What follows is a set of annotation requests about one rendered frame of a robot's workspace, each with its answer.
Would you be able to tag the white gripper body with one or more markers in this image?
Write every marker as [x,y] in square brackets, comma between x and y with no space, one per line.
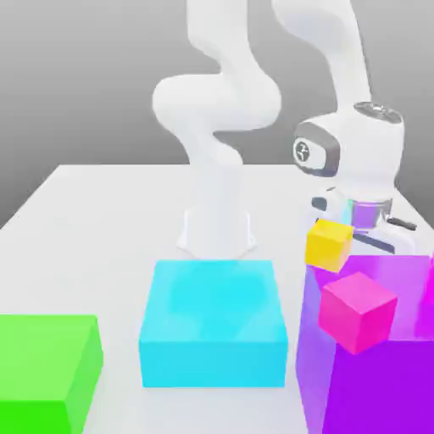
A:
[396,241]

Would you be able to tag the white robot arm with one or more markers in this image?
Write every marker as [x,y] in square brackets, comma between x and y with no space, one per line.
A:
[217,101]

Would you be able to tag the small yellow cube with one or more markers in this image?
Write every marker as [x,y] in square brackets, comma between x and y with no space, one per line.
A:
[327,245]

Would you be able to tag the small pink cube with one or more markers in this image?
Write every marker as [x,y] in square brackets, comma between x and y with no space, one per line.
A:
[356,310]

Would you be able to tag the large purple box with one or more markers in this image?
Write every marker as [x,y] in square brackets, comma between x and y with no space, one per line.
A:
[379,386]

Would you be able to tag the large cyan box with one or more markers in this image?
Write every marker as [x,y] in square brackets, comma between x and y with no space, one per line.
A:
[213,325]

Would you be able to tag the large green box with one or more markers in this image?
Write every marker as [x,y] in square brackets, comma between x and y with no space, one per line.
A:
[40,366]

